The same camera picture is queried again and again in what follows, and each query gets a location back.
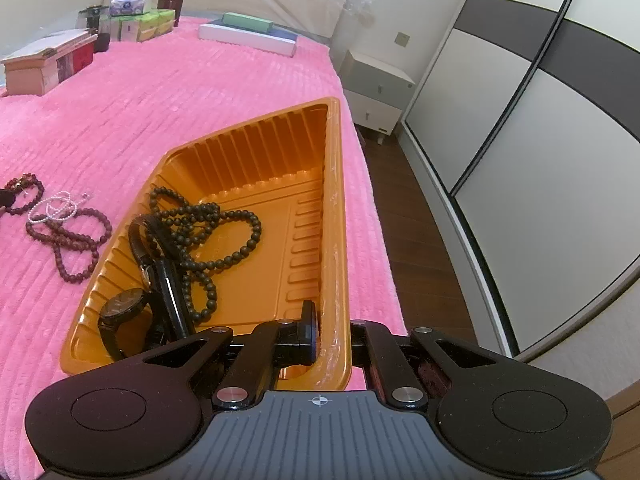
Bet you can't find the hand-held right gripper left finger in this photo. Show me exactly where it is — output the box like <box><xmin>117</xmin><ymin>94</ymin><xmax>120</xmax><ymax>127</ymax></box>
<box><xmin>142</xmin><ymin>300</ymin><xmax>319</xmax><ymax>407</ymax></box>

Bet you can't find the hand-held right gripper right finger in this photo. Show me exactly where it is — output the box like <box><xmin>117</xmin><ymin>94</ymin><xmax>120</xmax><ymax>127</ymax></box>
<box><xmin>350</xmin><ymin>319</ymin><xmax>497</xmax><ymax>407</ymax></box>

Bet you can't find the orange plastic tray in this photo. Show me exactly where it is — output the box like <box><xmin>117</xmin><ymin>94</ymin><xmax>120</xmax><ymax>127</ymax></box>
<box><xmin>60</xmin><ymin>96</ymin><xmax>354</xmax><ymax>392</ymax></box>

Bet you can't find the black leather strap watch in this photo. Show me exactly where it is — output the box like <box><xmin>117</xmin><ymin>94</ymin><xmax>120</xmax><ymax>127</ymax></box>
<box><xmin>128</xmin><ymin>214</ymin><xmax>196</xmax><ymax>342</ymax></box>

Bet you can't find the dark bead necklace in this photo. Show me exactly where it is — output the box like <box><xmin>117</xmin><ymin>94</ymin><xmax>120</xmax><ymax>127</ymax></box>
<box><xmin>148</xmin><ymin>186</ymin><xmax>263</xmax><ymax>324</ymax></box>

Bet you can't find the reddish brown bead necklace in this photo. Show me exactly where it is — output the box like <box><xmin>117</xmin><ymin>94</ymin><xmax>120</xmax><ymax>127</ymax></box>
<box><xmin>25</xmin><ymin>204</ymin><xmax>112</xmax><ymax>284</ymax></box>

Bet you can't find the white bead bracelet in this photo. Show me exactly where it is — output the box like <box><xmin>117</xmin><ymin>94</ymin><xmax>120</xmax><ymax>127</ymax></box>
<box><xmin>27</xmin><ymin>191</ymin><xmax>94</xmax><ymax>226</ymax></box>

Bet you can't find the white nightstand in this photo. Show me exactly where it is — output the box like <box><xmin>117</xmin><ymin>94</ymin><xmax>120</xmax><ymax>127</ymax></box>
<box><xmin>340</xmin><ymin>49</ymin><xmax>416</xmax><ymax>145</ymax></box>

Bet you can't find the white grey sliding wardrobe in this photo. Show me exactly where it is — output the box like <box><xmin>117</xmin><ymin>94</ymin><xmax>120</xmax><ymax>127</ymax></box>
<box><xmin>400</xmin><ymin>0</ymin><xmax>640</xmax><ymax>363</ymax></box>

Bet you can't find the pink fluffy blanket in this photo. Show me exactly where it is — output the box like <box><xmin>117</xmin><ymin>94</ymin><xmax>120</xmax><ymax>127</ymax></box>
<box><xmin>0</xmin><ymin>15</ymin><xmax>409</xmax><ymax>480</ymax></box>

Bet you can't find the flat white box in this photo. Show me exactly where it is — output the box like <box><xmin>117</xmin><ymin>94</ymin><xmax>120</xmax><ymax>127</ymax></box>
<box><xmin>198</xmin><ymin>22</ymin><xmax>299</xmax><ymax>57</ymax></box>

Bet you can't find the long green box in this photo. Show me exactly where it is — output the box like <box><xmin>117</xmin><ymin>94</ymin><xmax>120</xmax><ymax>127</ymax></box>
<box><xmin>221</xmin><ymin>12</ymin><xmax>274</xmax><ymax>32</ymax></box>

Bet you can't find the dark brown box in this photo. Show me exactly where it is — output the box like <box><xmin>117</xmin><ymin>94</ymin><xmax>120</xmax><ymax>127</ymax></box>
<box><xmin>159</xmin><ymin>0</ymin><xmax>186</xmax><ymax>28</ymax></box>

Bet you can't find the white green carton box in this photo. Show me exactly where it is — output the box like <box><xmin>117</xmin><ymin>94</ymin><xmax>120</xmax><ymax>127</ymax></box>
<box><xmin>110</xmin><ymin>15</ymin><xmax>141</xmax><ymax>44</ymax></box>

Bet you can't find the red box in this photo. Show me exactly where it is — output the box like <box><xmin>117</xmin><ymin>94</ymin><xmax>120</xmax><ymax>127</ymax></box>
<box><xmin>57</xmin><ymin>42</ymin><xmax>96</xmax><ymax>80</ymax></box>

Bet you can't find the red bead bracelet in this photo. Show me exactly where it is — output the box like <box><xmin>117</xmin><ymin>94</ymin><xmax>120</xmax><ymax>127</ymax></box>
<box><xmin>0</xmin><ymin>173</ymin><xmax>45</xmax><ymax>215</ymax></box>

